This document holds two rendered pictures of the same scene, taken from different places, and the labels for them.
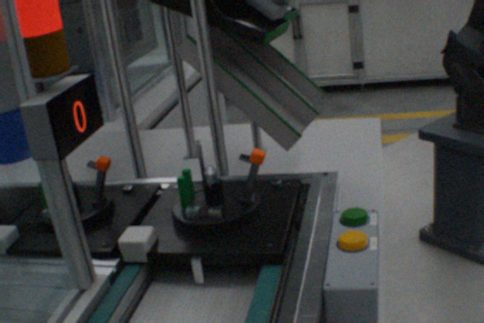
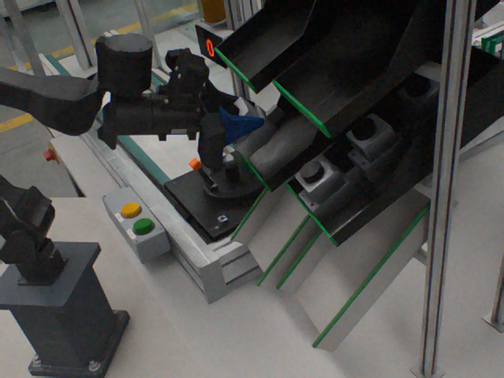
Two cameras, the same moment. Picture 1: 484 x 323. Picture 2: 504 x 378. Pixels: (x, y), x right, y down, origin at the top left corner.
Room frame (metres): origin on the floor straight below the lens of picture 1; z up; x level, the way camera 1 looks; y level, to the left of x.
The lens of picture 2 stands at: (1.59, -0.55, 1.67)
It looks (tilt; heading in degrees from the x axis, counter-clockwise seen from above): 37 degrees down; 140
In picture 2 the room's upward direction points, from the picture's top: 10 degrees counter-clockwise
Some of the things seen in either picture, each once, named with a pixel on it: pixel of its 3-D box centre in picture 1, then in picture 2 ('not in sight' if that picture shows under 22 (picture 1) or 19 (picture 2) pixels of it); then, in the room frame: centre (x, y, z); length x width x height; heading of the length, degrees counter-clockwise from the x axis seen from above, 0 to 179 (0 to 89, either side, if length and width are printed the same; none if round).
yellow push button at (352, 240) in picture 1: (353, 243); (131, 211); (0.70, -0.14, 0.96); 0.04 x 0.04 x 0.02
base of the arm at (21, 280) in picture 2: (477, 107); (38, 258); (0.82, -0.38, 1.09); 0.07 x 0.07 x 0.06; 33
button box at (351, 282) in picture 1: (353, 261); (135, 221); (0.70, -0.14, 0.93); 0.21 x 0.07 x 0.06; 165
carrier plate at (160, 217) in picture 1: (218, 218); (235, 188); (0.83, 0.05, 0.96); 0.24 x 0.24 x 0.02; 75
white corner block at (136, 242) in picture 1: (138, 244); not in sight; (0.76, 0.17, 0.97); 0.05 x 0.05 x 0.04; 75
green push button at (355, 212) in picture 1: (354, 218); (143, 227); (0.76, -0.15, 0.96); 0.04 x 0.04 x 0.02
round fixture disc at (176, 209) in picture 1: (216, 207); (233, 181); (0.83, 0.05, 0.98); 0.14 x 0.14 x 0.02
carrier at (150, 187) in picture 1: (69, 193); not in sight; (0.90, 0.30, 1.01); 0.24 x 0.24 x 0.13; 75
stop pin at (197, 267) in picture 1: (198, 269); not in sight; (0.71, 0.08, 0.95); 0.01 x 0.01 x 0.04; 75
